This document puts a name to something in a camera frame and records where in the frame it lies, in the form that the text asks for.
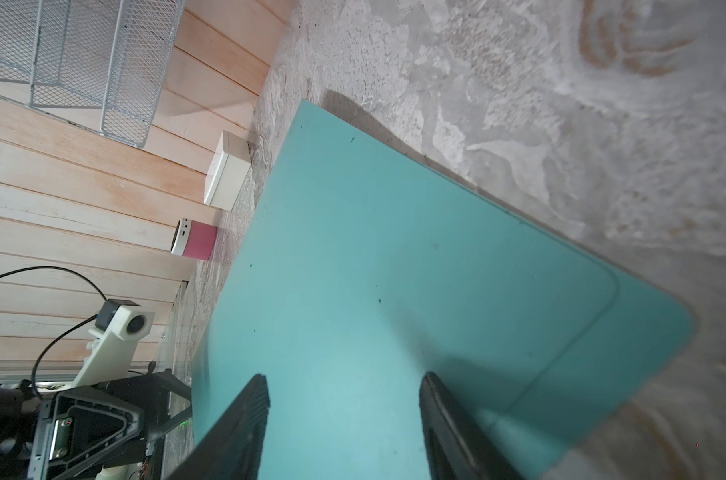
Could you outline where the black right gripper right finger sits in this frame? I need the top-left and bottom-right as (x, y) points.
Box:
(419, 372), (522, 480)

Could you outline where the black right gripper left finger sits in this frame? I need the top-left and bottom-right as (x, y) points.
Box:
(168, 374), (270, 480)

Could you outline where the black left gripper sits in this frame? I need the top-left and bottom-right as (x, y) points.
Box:
(28, 370), (192, 479)

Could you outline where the teal green folder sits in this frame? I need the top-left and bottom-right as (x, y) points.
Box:
(192, 102), (693, 479)

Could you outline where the white power socket box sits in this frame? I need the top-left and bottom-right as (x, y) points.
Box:
(204, 131), (252, 211)

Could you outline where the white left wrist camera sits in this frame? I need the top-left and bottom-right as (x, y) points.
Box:
(72, 299), (155, 388)

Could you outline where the white wire mesh shelf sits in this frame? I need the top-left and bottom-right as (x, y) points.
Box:
(0, 0), (185, 148)

